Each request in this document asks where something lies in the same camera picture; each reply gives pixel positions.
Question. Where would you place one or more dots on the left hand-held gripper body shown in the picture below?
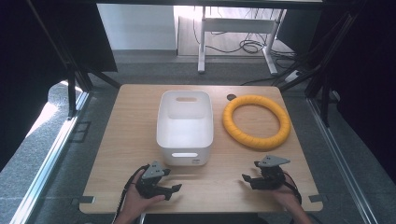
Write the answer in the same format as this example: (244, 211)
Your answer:
(150, 183)

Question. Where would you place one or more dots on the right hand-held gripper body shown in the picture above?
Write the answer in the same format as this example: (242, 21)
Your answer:
(270, 175)

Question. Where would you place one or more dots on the white plastic storage bin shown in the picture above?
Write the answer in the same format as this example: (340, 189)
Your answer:
(185, 130)

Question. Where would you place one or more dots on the person's left hand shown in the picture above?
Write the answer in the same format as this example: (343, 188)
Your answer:
(137, 202)

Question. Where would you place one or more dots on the person's right hand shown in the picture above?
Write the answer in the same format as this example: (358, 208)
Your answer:
(285, 196)

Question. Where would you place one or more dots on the dark round table grommet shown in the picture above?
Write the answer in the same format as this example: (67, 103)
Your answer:
(231, 97)

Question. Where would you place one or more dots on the white power strip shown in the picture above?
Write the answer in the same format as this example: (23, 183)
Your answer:
(292, 76)

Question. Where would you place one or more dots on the black metal stand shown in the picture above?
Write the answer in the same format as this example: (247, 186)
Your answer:
(322, 77)
(73, 81)

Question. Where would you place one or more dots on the black curtain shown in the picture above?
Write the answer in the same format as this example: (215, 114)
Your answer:
(28, 68)
(367, 77)

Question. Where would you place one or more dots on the aluminium floor rail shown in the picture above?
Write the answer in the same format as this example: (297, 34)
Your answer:
(341, 161)
(51, 158)

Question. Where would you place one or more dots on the white metal desk frame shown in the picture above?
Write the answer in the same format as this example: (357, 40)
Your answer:
(239, 25)

